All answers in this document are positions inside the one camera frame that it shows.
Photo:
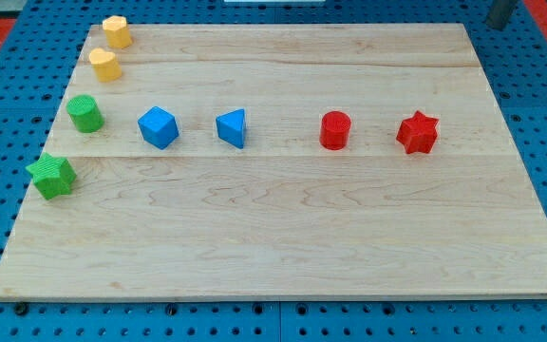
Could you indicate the light wooden board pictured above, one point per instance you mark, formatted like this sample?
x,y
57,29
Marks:
x,y
284,218

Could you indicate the blue triangle block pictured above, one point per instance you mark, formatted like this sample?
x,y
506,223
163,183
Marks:
x,y
231,128

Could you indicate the red cylinder block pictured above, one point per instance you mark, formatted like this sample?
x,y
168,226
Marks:
x,y
334,130

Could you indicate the blue cube block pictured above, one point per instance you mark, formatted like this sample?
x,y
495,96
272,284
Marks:
x,y
158,127

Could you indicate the red star block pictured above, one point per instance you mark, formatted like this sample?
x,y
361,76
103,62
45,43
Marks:
x,y
418,133

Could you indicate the green cylinder block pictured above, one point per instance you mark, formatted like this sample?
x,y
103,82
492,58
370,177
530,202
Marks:
x,y
84,113

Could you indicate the yellow heart block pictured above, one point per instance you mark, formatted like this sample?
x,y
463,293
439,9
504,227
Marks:
x,y
105,64

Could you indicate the yellow hexagon block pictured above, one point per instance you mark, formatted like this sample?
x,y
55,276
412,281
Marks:
x,y
117,32

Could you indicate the green star block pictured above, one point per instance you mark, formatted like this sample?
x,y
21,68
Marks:
x,y
52,176

